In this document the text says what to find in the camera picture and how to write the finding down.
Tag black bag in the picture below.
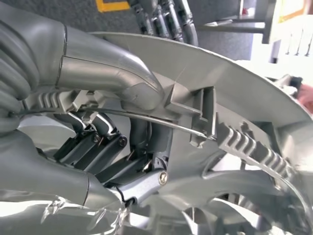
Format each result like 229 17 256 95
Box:
290 76 303 98

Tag red cloth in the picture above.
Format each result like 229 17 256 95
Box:
296 83 313 114

